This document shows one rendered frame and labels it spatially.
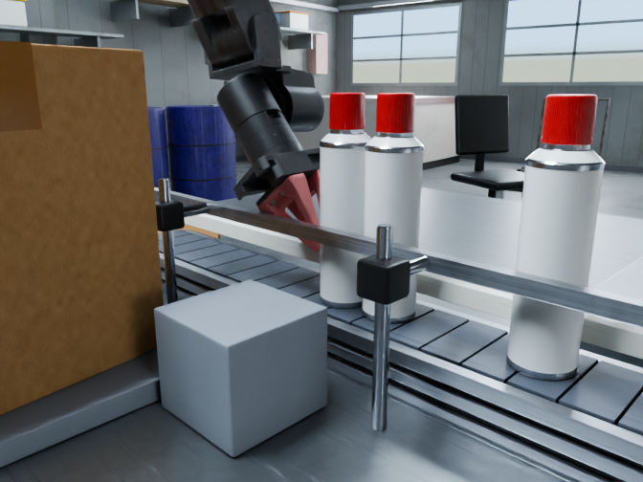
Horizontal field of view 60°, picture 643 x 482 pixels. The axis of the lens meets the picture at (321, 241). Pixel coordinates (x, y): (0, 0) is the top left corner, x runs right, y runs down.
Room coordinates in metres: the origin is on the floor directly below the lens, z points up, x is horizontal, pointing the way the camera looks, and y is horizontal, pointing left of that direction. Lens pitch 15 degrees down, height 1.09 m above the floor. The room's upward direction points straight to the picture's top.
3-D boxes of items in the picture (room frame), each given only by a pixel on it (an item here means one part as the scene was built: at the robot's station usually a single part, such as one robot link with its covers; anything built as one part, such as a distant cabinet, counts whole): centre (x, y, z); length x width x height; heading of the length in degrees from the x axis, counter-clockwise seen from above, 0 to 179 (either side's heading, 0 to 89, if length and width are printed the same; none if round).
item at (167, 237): (0.62, 0.16, 0.91); 0.07 x 0.03 x 0.17; 136
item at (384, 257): (0.41, -0.06, 0.91); 0.07 x 0.03 x 0.17; 136
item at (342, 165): (0.54, -0.02, 0.98); 0.05 x 0.05 x 0.20
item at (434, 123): (8.51, -0.57, 0.48); 2.55 x 2.06 x 0.96; 52
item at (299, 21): (9.01, 0.45, 2.04); 0.44 x 0.37 x 0.24; 142
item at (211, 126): (4.90, 1.33, 0.47); 1.24 x 0.76 x 0.94; 142
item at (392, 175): (0.50, -0.06, 0.98); 0.05 x 0.05 x 0.20
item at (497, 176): (3.64, -1.16, 0.52); 0.66 x 0.66 x 1.04
